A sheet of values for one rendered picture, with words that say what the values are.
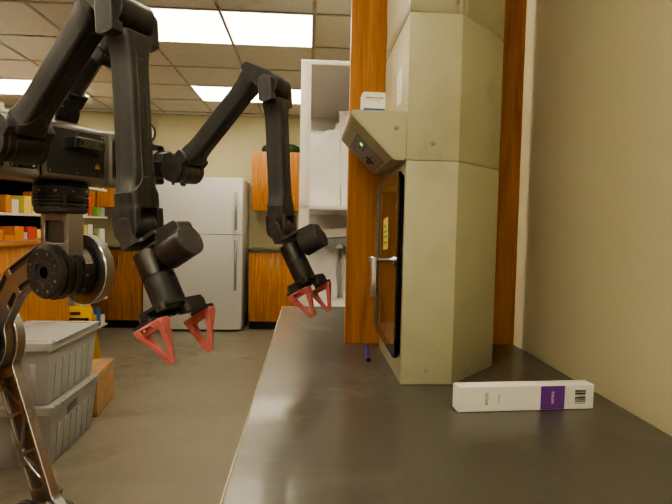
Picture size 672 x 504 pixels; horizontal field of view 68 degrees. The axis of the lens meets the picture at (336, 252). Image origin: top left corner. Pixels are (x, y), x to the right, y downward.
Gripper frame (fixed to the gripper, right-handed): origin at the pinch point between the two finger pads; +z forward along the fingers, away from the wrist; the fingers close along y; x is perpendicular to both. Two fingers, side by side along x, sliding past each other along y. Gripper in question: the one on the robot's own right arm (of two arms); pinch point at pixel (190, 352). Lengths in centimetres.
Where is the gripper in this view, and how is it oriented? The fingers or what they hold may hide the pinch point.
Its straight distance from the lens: 92.5
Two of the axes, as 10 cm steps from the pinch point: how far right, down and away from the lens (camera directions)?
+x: -8.0, 4.6, 3.9
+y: 4.2, -0.4, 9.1
